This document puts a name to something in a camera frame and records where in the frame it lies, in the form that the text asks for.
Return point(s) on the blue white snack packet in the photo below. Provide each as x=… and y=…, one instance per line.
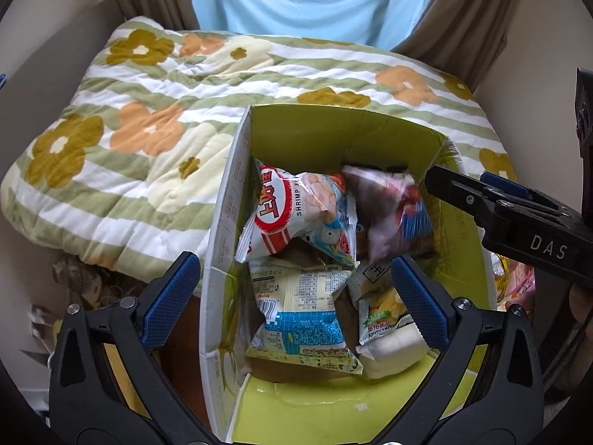
x=296, y=320

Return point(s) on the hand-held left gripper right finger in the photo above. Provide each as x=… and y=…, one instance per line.
x=419, y=306

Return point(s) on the pale lavender snack packet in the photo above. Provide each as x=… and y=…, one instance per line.
x=394, y=352

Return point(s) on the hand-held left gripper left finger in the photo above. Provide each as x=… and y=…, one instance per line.
x=171, y=301

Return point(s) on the dark purple snack bag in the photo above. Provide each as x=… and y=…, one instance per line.
x=389, y=213

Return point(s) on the red white shrimp snack bag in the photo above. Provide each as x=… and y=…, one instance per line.
x=296, y=213

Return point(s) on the green cardboard box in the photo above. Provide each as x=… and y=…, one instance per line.
x=324, y=403

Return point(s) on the pink snack packet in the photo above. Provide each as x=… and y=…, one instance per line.
x=512, y=282

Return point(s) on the crumpled brown paper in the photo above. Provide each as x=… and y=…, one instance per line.
x=81, y=282

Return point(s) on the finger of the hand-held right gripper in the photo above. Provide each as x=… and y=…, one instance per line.
x=505, y=185
x=458, y=192

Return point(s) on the light blue cloth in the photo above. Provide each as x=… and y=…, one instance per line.
x=305, y=0

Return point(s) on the green label snack bag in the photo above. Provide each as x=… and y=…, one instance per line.
x=377, y=306

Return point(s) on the floral striped blanket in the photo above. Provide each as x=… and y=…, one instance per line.
x=139, y=139

